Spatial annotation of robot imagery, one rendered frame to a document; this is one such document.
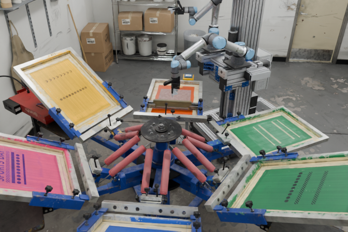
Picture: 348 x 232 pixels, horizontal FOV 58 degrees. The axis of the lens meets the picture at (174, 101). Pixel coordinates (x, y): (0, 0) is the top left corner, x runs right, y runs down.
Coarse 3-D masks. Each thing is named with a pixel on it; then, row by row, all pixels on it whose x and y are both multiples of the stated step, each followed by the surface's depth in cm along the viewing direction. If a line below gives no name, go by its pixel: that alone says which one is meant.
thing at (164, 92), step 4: (160, 88) 356; (164, 88) 356; (168, 88) 356; (160, 92) 347; (164, 92) 347; (168, 92) 348; (156, 96) 339; (160, 96) 339; (164, 96) 339; (168, 96) 340; (152, 108) 318; (156, 108) 318; (160, 108) 318; (152, 112) 312; (156, 112) 312; (160, 112) 312; (164, 112) 312; (168, 112) 312
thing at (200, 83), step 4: (152, 80) 365; (156, 80) 366; (160, 80) 365; (164, 80) 365; (180, 80) 365; (184, 80) 365; (188, 80) 365; (192, 80) 366; (152, 84) 356; (196, 84) 364; (200, 84) 357; (152, 88) 348; (200, 88) 349; (148, 92) 340; (200, 92) 341; (148, 96) 332; (200, 96) 333
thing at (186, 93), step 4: (180, 88) 356; (184, 88) 356; (188, 88) 356; (192, 88) 356; (180, 92) 348; (184, 92) 348; (188, 92) 348; (192, 92) 348; (176, 96) 340; (180, 96) 340; (184, 96) 340; (188, 96) 340; (192, 96) 340; (188, 100) 332; (192, 100) 332; (176, 112) 312; (180, 112) 312; (184, 112) 312; (188, 112) 312
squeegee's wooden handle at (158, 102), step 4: (156, 100) 312; (160, 100) 312; (164, 100) 311; (168, 100) 311; (172, 100) 311; (176, 100) 311; (180, 100) 311; (184, 100) 311; (156, 104) 314; (160, 104) 313; (164, 104) 313; (168, 104) 313; (172, 104) 312; (176, 104) 312; (180, 104) 311; (184, 104) 311; (188, 104) 310; (188, 108) 313
